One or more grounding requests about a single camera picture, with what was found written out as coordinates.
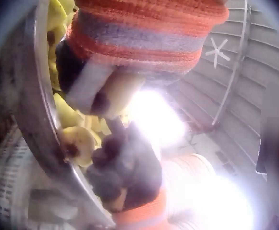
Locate person's left fingers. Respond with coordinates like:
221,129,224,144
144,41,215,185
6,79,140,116
55,40,116,116

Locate newspaper sheet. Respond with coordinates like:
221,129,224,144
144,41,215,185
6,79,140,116
0,133,36,224

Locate person's left hand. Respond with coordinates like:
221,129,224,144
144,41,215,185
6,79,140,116
55,0,230,116

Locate person's right hand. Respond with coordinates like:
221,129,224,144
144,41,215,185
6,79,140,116
85,124,167,214

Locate person's right fingers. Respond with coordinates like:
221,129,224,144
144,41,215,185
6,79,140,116
85,133,133,204

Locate white ribbed container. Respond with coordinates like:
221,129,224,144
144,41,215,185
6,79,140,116
162,153,217,192

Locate peeled yellow fruit piece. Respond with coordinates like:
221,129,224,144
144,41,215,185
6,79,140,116
93,71,147,121

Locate large metal bowl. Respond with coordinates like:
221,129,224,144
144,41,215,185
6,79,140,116
15,0,117,230

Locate pile of peeled yellow fruit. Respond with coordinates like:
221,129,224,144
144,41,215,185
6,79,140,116
46,0,112,168

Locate white ceiling fan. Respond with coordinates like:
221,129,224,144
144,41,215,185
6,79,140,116
205,38,231,69

